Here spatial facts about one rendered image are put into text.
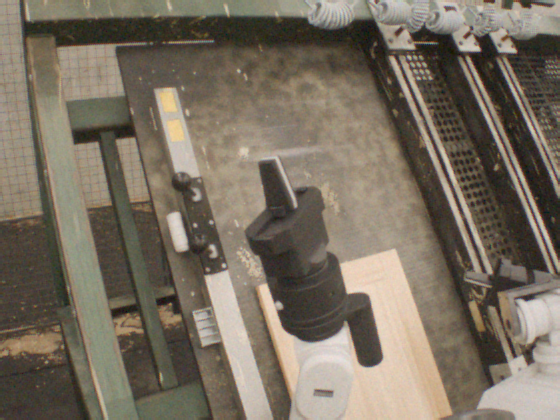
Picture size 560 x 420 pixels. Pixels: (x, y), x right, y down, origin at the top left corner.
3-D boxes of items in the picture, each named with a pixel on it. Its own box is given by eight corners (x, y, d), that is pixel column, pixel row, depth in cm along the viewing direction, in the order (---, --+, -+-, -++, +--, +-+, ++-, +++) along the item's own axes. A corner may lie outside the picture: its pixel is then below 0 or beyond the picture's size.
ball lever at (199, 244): (206, 265, 99) (189, 256, 86) (201, 246, 100) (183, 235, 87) (224, 259, 99) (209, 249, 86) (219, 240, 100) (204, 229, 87)
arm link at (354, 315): (277, 277, 67) (299, 343, 71) (272, 326, 57) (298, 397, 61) (361, 258, 65) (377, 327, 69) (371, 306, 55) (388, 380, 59)
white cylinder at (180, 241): (164, 218, 102) (174, 255, 100) (167, 213, 99) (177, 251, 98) (178, 215, 103) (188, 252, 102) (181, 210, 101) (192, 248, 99)
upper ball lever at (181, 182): (190, 208, 102) (171, 192, 89) (185, 191, 103) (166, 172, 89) (208, 202, 102) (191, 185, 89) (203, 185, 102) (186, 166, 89)
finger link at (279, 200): (281, 156, 53) (296, 209, 55) (255, 159, 54) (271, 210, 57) (274, 162, 51) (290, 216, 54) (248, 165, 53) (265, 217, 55)
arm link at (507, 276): (483, 288, 112) (533, 298, 109) (484, 318, 104) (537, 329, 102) (500, 246, 104) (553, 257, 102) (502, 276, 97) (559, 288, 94)
